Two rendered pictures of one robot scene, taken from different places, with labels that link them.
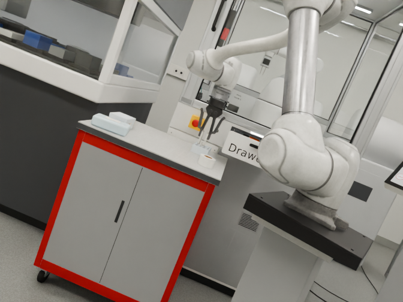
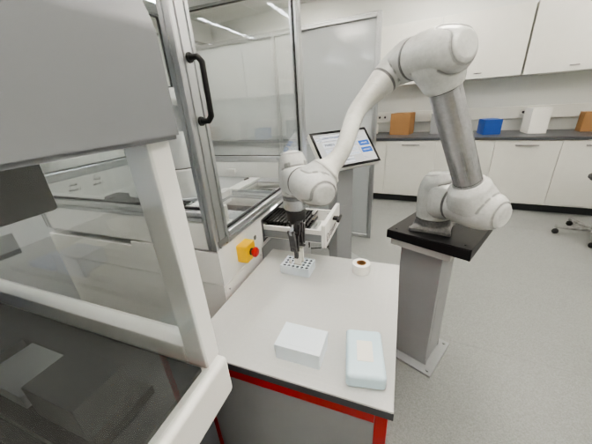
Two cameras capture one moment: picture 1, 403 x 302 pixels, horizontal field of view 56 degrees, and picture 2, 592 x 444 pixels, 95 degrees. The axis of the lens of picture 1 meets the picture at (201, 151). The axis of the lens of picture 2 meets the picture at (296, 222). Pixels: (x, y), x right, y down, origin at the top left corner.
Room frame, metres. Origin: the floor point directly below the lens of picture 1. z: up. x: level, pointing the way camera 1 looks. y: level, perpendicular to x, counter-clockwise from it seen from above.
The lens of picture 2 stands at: (1.54, 0.92, 1.40)
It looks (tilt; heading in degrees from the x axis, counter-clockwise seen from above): 23 degrees down; 288
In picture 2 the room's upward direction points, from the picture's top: 4 degrees counter-clockwise
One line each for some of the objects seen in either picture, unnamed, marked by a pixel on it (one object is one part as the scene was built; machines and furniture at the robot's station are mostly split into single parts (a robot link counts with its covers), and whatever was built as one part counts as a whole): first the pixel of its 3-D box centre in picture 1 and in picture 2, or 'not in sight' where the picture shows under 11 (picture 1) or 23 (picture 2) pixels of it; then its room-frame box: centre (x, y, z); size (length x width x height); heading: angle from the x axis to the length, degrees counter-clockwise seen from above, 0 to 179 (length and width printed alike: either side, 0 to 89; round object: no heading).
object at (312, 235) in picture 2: not in sight; (290, 222); (1.95, -0.25, 0.86); 0.40 x 0.26 x 0.06; 176
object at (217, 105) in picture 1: (214, 108); (296, 219); (1.84, 0.02, 0.99); 0.08 x 0.07 x 0.09; 83
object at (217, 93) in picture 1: (220, 94); (295, 201); (1.84, 0.02, 1.07); 0.09 x 0.09 x 0.06
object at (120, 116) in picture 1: (121, 120); (301, 344); (1.72, 0.40, 0.79); 0.13 x 0.09 x 0.05; 176
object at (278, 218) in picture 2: not in sight; (291, 221); (1.95, -0.24, 0.87); 0.22 x 0.18 x 0.06; 176
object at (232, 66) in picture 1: (226, 72); (294, 173); (1.83, 0.03, 1.18); 0.13 x 0.11 x 0.16; 129
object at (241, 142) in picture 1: (254, 152); (331, 224); (1.75, -0.23, 0.87); 0.29 x 0.02 x 0.11; 86
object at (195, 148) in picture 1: (201, 149); (298, 265); (1.84, 0.00, 0.78); 0.12 x 0.08 x 0.04; 175
